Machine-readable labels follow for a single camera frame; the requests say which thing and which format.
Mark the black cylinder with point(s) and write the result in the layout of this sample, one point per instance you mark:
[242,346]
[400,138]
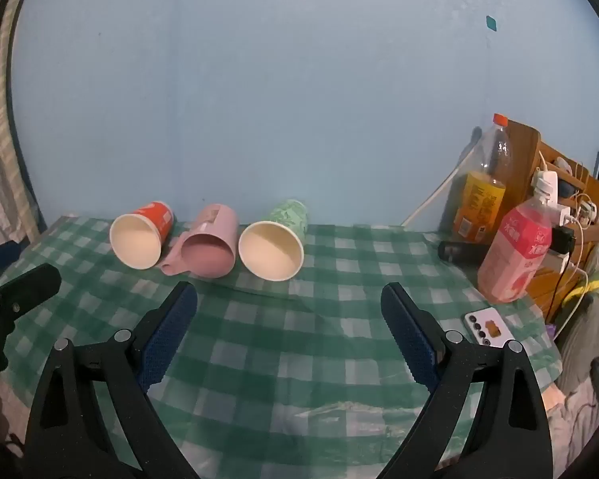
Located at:
[459,253]

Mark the grey bedding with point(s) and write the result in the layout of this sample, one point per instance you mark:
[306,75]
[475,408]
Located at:
[579,349]

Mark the green checkered tablecloth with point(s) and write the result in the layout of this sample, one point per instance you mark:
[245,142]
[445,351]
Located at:
[289,359]

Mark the white power strip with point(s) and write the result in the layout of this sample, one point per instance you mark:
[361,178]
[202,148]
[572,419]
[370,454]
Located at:
[563,213]

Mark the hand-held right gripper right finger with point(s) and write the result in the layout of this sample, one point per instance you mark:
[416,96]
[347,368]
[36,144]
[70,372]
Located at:
[410,339]

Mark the black power adapter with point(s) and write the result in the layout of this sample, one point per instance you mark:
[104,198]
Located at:
[563,240]

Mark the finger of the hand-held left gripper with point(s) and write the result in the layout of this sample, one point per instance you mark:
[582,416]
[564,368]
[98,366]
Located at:
[0,255]
[27,284]

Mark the pink drink bottle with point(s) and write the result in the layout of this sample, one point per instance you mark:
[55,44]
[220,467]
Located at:
[514,254]

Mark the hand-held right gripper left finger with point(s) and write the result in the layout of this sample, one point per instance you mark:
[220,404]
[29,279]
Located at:
[168,339]

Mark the wooden desk organizer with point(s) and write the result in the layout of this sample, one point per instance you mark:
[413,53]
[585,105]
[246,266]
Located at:
[523,159]

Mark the large orange drink bottle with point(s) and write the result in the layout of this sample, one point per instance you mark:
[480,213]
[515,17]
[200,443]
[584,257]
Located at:
[479,204]

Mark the white smartphone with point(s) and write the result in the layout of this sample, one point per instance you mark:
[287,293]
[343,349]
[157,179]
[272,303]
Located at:
[494,333]

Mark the pink plastic mug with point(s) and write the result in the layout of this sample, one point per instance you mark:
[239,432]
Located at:
[210,255]

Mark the green wall sticker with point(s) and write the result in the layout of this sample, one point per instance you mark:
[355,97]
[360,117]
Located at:
[491,23]

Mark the red paper cup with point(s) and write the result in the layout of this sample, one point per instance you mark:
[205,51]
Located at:
[160,218]

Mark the green paper cup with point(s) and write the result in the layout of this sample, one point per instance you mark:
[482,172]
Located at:
[270,253]

